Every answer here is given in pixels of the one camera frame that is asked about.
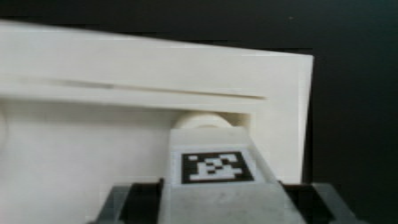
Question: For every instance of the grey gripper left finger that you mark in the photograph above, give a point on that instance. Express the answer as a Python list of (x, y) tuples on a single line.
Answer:
[(110, 216)]

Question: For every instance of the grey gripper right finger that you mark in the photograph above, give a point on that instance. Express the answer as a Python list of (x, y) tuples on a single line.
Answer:
[(344, 216)]

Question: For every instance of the white table leg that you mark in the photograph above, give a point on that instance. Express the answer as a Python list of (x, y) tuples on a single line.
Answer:
[(222, 189)]

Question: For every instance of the white square tabletop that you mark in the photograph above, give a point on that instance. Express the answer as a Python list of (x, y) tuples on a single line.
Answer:
[(97, 89)]

